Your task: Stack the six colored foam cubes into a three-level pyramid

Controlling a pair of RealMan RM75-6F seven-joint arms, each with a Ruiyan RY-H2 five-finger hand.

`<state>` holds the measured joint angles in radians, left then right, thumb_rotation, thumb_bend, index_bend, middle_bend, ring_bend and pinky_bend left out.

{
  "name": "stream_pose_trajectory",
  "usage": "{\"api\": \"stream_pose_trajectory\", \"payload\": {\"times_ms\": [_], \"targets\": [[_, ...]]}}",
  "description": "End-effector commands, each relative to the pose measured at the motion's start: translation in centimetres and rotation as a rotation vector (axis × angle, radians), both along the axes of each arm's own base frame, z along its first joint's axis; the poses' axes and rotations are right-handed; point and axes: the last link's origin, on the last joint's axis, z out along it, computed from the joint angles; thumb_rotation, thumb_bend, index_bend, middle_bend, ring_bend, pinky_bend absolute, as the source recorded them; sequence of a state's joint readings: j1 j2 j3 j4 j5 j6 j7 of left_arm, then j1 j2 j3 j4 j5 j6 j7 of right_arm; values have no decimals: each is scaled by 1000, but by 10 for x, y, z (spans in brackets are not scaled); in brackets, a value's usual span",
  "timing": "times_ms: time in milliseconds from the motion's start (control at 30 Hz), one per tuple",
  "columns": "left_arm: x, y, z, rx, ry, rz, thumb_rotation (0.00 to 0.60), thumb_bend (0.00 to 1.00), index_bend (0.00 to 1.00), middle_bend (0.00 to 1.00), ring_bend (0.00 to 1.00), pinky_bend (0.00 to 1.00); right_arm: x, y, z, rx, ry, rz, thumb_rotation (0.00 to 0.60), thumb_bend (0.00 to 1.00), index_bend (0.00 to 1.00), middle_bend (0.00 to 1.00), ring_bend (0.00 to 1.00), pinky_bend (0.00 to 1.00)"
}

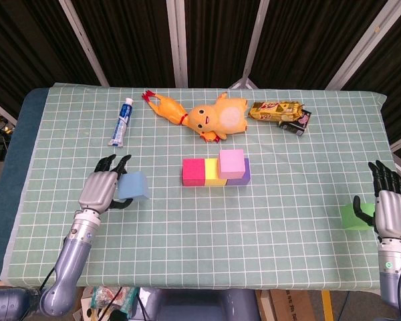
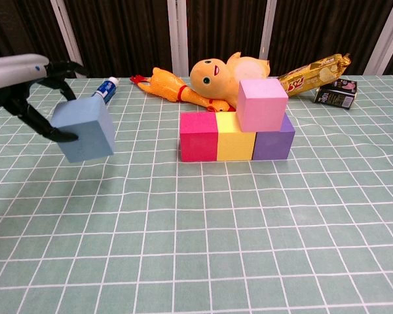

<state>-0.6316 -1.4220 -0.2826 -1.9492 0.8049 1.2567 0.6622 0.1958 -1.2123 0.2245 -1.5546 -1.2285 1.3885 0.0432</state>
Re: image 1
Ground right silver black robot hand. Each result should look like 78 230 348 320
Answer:
352 160 401 240

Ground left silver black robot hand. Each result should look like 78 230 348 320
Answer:
78 154 134 215

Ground light blue foam cube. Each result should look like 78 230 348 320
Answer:
116 171 151 201

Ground green foam cube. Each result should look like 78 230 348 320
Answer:
340 202 377 231

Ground magenta foam cube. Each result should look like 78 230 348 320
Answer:
182 158 207 187

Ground light pink foam cube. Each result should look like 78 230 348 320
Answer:
218 148 247 180

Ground purple foam cube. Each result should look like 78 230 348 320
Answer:
226 157 251 187

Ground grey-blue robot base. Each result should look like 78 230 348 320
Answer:
138 288 261 321

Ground blue white toothpaste tube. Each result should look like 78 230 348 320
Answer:
107 97 134 148

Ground dark blue table pad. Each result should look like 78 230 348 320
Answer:
0 87 49 282

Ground orange rubber chicken toy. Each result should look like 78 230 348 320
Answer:
141 89 222 144

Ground clear plastic snack bag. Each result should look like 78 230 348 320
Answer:
80 286 140 321

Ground green checked tablecloth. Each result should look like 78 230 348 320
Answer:
0 82 387 290

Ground yellow foam cube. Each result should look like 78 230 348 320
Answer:
203 158 229 187

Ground black drink carton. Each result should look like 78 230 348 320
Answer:
277 108 312 137

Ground brown cardboard box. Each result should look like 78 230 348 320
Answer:
255 289 317 321

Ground yellow plush duck toy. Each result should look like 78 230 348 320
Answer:
188 92 249 140

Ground gold snack packet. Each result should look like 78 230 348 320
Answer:
247 100 303 122

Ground dark pleated curtain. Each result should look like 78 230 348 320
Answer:
0 0 401 158

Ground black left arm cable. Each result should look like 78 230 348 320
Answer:
36 237 68 294

